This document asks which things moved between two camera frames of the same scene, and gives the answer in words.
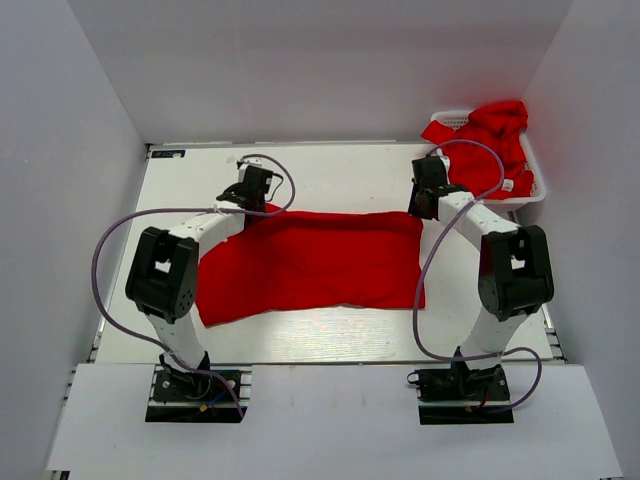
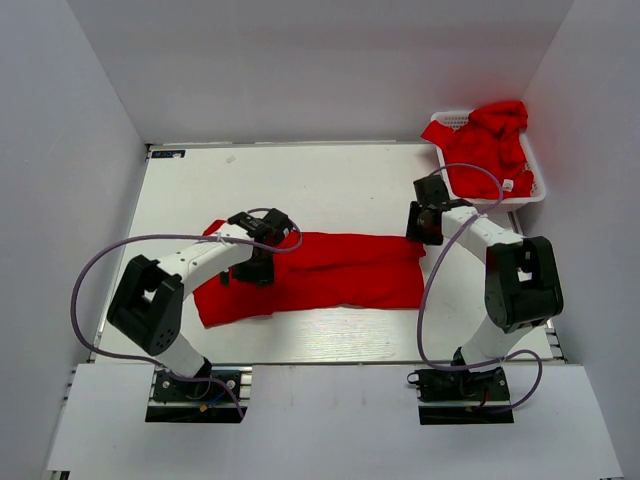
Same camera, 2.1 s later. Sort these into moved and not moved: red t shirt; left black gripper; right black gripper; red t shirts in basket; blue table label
Moved: right black gripper; red t shirt; left black gripper
Not moved: red t shirts in basket; blue table label
